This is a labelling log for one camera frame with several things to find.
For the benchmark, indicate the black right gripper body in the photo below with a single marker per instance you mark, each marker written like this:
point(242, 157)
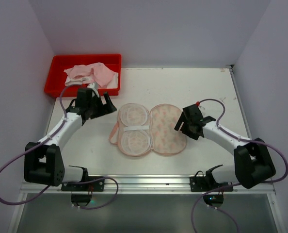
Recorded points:
point(188, 123)

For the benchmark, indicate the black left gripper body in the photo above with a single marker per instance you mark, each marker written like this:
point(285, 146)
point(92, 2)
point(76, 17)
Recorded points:
point(101, 107)

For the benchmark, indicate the white pink bra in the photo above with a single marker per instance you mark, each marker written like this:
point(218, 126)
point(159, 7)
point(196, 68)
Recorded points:
point(91, 79)

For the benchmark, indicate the pink underwear garment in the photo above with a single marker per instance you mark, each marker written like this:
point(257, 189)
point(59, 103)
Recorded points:
point(97, 69)

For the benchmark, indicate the floral mesh laundry bag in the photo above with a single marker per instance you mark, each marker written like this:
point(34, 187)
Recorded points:
point(138, 131)

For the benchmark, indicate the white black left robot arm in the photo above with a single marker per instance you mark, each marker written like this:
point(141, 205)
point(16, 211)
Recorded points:
point(43, 161)

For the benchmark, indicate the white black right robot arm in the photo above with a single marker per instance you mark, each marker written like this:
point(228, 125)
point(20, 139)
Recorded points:
point(252, 161)

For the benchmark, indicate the red plastic tray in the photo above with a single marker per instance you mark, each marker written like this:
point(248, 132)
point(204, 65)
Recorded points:
point(57, 77)

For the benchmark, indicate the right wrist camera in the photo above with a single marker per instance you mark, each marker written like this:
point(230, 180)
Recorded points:
point(200, 107)

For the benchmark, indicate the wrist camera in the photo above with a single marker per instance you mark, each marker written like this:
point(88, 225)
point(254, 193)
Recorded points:
point(200, 107)
point(94, 87)

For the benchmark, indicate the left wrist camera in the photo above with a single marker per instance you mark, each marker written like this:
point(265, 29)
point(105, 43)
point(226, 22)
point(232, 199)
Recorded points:
point(94, 87)

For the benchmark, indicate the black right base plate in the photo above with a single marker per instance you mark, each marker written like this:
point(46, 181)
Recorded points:
point(204, 182)

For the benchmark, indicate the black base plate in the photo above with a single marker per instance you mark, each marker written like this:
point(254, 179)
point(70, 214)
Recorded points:
point(89, 184)
point(204, 182)

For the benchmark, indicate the aluminium mounting rail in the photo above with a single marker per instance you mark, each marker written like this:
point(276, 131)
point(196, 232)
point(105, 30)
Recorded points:
point(145, 184)

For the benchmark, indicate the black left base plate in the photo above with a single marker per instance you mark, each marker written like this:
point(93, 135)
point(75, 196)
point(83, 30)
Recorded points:
point(89, 184)

